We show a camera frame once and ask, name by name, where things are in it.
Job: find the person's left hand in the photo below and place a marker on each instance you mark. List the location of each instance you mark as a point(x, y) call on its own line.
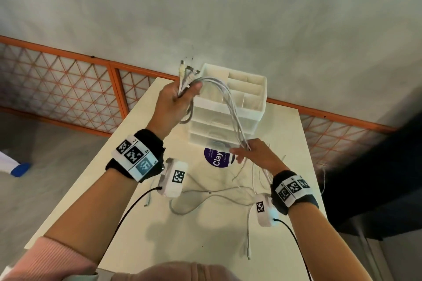
point(169, 106)

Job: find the person's right hand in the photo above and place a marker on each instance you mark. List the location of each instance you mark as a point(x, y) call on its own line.
point(263, 157)

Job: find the person's right fingers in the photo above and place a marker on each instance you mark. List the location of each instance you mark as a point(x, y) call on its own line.
point(239, 152)

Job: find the person's left thumb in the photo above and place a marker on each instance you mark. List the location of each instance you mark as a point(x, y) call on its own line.
point(194, 88)

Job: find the person's left forearm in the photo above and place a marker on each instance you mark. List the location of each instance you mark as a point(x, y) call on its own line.
point(95, 211)

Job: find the person's right forearm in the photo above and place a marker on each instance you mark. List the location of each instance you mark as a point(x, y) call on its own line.
point(326, 244)

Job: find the purple round sticker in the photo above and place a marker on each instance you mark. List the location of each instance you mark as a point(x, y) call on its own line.
point(216, 159)

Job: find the white desk drawer organizer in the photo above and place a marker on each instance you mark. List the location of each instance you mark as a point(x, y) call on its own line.
point(244, 93)

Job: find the black wristband with marker tags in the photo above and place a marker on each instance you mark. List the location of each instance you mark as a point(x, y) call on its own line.
point(135, 155)
point(293, 190)

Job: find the orange lattice railing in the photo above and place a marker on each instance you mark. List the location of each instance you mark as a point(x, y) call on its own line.
point(66, 86)

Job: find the dark furniture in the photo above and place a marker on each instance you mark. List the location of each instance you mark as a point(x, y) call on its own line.
point(379, 185)

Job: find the blue and white object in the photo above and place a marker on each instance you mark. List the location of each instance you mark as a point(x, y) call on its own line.
point(18, 169)

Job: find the pink sweater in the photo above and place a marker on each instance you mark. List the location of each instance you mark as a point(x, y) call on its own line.
point(49, 261)

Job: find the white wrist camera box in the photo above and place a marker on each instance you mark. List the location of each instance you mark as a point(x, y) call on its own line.
point(173, 177)
point(263, 210)

